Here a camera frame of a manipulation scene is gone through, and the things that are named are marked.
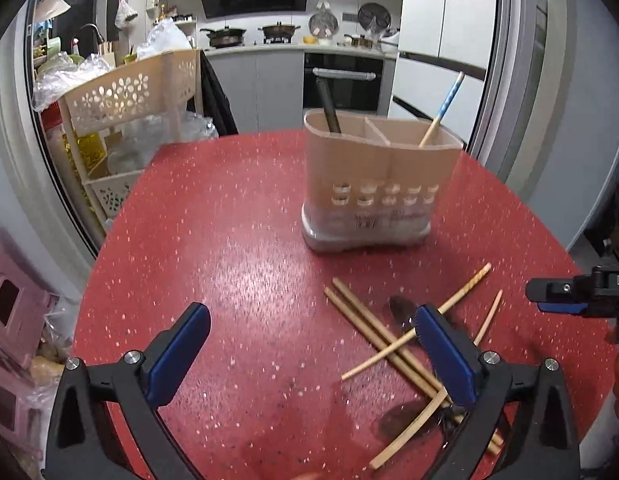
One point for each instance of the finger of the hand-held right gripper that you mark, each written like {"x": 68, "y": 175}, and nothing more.
{"x": 554, "y": 291}

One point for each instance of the beige flower-cutout storage rack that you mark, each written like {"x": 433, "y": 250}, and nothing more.
{"x": 134, "y": 90}

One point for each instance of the white tall cabinet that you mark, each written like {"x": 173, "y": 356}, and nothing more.
{"x": 439, "y": 10}

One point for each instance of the hanging mesh skimmer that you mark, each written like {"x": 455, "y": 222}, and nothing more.
{"x": 374, "y": 16}

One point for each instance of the grey base cabinet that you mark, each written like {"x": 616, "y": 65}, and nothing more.
{"x": 259, "y": 90}

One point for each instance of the pink plastic stool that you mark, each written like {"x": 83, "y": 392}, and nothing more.
{"x": 14, "y": 310}

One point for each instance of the white hanging plastic bag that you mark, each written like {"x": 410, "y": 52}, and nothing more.
{"x": 124, "y": 12}

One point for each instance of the grey door frame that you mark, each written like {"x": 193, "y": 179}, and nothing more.
{"x": 19, "y": 135}
{"x": 539, "y": 85}

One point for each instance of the yellow oil bottle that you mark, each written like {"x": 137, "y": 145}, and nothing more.
{"x": 87, "y": 150}

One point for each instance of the crumpled clear plastic bags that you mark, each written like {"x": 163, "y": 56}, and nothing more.
{"x": 189, "y": 127}

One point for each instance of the blue-patterned wooden chopstick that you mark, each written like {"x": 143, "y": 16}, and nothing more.
{"x": 445, "y": 105}

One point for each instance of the beige plastic utensil holder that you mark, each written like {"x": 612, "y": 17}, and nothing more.
{"x": 379, "y": 175}

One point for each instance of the dark cooking pot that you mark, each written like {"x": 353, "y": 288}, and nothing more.
{"x": 224, "y": 36}

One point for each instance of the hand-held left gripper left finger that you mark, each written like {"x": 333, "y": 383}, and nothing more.
{"x": 184, "y": 350}

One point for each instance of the kitchen faucet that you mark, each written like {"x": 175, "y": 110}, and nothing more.
{"x": 92, "y": 30}

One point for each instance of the striped-end wooden chopstick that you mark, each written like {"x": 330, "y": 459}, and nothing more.
{"x": 357, "y": 371}

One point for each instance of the lidded cooking pot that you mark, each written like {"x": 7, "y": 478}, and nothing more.
{"x": 279, "y": 31}

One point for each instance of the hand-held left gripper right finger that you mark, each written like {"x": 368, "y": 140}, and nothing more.
{"x": 447, "y": 360}

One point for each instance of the large clear plastic bag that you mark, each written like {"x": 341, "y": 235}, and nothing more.
{"x": 162, "y": 37}

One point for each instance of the hanging metal strainer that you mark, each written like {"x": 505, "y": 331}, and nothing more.
{"x": 323, "y": 22}

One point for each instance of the black jacket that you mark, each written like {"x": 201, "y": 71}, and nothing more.
{"x": 217, "y": 105}

